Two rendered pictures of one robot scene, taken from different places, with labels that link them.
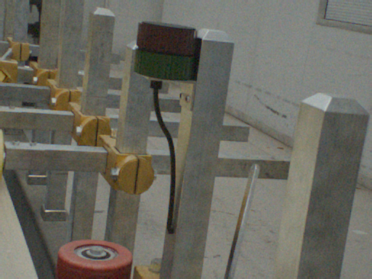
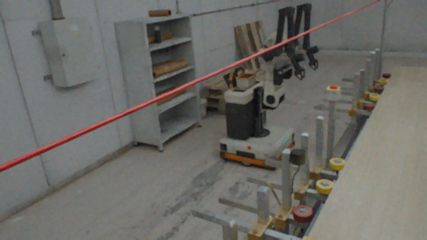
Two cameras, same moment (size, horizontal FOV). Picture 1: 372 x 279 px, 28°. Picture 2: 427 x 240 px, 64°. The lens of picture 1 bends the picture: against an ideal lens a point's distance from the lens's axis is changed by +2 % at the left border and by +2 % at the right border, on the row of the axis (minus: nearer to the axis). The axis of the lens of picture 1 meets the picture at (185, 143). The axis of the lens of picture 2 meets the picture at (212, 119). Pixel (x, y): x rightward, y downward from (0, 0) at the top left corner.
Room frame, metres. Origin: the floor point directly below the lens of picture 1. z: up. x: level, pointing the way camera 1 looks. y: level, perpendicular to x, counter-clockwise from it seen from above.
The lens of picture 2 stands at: (1.77, 0.86, 1.81)
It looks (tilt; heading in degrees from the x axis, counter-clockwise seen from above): 21 degrees down; 234
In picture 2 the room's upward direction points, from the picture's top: 4 degrees counter-clockwise
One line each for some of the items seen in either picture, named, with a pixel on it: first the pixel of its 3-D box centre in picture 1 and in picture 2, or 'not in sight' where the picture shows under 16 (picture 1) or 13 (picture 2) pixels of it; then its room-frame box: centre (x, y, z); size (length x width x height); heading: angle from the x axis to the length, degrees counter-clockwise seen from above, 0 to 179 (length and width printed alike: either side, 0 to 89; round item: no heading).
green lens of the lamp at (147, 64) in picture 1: (164, 63); (297, 159); (0.74, 0.03, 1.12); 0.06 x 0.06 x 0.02
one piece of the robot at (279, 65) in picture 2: not in sight; (281, 71); (-0.81, -1.43, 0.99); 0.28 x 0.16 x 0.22; 20
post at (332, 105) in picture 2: not in sight; (331, 134); (0.04, -0.28, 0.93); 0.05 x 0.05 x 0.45; 20
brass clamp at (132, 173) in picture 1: (123, 163); (261, 229); (1.01, 0.08, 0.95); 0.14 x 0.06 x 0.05; 20
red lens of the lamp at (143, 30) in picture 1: (167, 38); (297, 154); (0.74, 0.03, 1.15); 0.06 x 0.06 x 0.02
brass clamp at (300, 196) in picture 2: not in sight; (303, 189); (0.54, -0.09, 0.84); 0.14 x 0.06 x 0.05; 20
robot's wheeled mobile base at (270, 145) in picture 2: not in sight; (257, 142); (-0.71, -1.70, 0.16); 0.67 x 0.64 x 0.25; 110
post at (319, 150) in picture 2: not in sight; (318, 155); (0.29, -0.19, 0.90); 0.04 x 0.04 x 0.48; 20
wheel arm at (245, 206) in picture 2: not in sight; (260, 211); (0.83, -0.11, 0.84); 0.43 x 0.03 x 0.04; 110
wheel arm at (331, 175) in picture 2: not in sight; (301, 169); (0.36, -0.25, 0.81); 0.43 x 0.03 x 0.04; 110
